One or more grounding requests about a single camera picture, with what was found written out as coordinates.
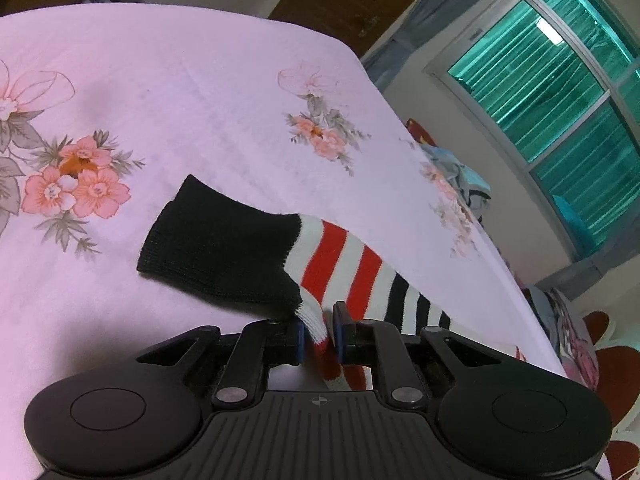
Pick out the green glass window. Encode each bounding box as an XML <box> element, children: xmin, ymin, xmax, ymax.
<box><xmin>424</xmin><ymin>0</ymin><xmax>640</xmax><ymax>262</ymax></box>

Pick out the brown wooden door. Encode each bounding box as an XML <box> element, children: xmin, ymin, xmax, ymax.
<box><xmin>267</xmin><ymin>0</ymin><xmax>451</xmax><ymax>58</ymax></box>

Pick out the pile of crumpled grey clothes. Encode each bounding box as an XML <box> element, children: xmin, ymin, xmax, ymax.
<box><xmin>404</xmin><ymin>117</ymin><xmax>494</xmax><ymax>222</ymax></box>

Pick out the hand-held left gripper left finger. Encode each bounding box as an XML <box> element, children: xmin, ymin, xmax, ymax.
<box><xmin>136</xmin><ymin>319</ymin><xmax>307</xmax><ymax>408</ymax></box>

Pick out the pink floral bed sheet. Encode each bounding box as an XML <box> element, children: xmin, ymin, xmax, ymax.
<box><xmin>0</xmin><ymin>2</ymin><xmax>569</xmax><ymax>480</ymax></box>

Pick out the stack of folded pink blankets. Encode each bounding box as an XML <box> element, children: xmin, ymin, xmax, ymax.
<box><xmin>520</xmin><ymin>284</ymin><xmax>601</xmax><ymax>392</ymax></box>

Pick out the grey curtain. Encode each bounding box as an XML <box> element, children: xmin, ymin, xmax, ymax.
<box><xmin>360</xmin><ymin>0</ymin><xmax>528</xmax><ymax>77</ymax></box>
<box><xmin>536</xmin><ymin>252</ymin><xmax>640</xmax><ymax>307</ymax></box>

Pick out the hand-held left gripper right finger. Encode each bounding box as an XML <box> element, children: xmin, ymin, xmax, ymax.
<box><xmin>332</xmin><ymin>301</ymin><xmax>516</xmax><ymax>411</ymax></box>

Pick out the striped black red white sock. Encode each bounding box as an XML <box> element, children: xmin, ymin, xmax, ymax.
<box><xmin>136</xmin><ymin>174</ymin><xmax>527</xmax><ymax>393</ymax></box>

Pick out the brown and white headboard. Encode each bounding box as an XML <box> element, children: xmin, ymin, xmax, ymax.
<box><xmin>580</xmin><ymin>310</ymin><xmax>640</xmax><ymax>480</ymax></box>

